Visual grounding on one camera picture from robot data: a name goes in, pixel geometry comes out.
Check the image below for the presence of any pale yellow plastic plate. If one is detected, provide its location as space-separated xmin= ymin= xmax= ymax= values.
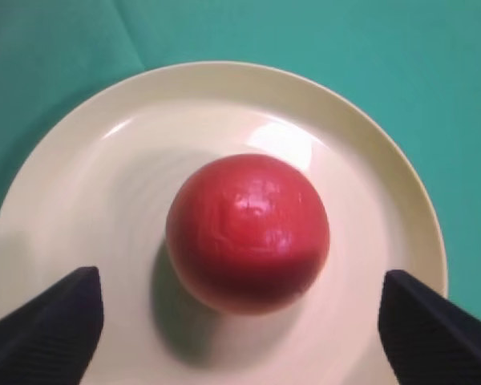
xmin=0 ymin=62 xmax=448 ymax=384

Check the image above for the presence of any red-topped round bread bun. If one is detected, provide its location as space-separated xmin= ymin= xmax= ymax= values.
xmin=165 ymin=154 xmax=330 ymax=314

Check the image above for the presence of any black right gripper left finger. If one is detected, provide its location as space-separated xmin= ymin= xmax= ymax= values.
xmin=0 ymin=266 xmax=104 ymax=384

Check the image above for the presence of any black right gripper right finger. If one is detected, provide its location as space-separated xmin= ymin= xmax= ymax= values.
xmin=378 ymin=269 xmax=481 ymax=385

